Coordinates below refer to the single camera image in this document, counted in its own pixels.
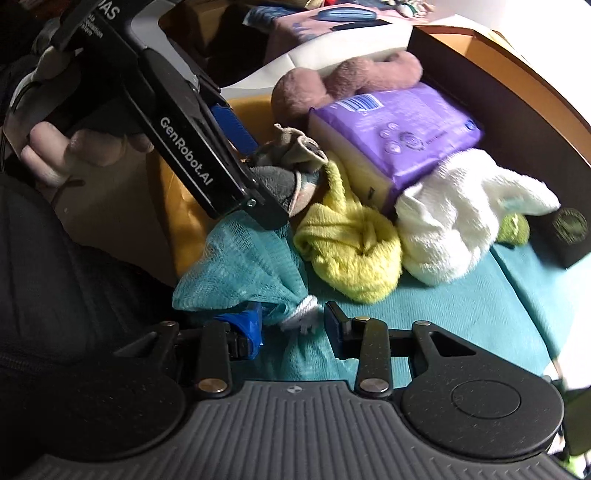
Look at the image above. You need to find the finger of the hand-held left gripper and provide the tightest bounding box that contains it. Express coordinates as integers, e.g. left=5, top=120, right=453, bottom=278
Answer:
left=188, top=79, right=260, bottom=163
left=239, top=167, right=290, bottom=230

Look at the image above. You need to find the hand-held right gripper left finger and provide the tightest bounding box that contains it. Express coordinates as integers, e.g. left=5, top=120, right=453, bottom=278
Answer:
left=113, top=309, right=264, bottom=398

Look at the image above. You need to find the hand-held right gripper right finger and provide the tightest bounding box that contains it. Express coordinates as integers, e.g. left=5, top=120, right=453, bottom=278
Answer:
left=323, top=301, right=478, bottom=398

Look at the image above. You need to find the teal mesh bath pouf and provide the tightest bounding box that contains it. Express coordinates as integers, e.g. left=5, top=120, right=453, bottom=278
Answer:
left=172, top=210, right=365, bottom=384

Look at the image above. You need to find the yellow towel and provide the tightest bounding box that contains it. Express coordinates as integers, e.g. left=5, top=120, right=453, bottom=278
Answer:
left=293, top=159, right=403, bottom=304

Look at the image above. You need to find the pink plush cloth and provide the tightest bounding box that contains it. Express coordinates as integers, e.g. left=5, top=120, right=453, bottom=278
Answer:
left=271, top=50, right=424, bottom=127

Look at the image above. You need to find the white towel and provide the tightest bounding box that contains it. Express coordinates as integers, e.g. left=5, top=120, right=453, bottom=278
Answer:
left=394, top=148, right=561, bottom=288

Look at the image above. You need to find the purple soft packet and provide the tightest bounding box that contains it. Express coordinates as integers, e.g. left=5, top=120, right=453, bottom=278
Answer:
left=307, top=82, right=485, bottom=215

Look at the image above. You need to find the green cloth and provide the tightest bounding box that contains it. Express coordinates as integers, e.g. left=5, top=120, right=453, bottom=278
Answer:
left=496, top=213, right=532, bottom=246

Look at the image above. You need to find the black cardboard box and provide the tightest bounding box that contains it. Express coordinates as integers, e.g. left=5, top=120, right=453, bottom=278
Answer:
left=406, top=24, right=591, bottom=271

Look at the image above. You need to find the person's left forearm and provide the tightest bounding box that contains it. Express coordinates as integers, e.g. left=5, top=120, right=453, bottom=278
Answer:
left=46, top=152, right=182, bottom=283

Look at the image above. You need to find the person's left hand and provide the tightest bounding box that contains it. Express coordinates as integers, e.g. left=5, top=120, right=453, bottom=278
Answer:
left=21, top=122, right=155, bottom=185

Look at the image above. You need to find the white rounded object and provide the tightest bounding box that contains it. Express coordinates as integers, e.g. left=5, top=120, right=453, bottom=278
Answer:
left=217, top=18, right=414, bottom=89

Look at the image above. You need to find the teal and white bed sheet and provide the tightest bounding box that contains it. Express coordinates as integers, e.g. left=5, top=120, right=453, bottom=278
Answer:
left=147, top=92, right=583, bottom=393

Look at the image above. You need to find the blue oval object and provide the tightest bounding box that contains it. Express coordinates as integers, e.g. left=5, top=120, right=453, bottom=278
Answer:
left=318, top=7, right=371, bottom=22

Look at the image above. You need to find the person's black jacket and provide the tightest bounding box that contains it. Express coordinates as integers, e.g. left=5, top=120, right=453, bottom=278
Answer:
left=0, top=60, right=197, bottom=416

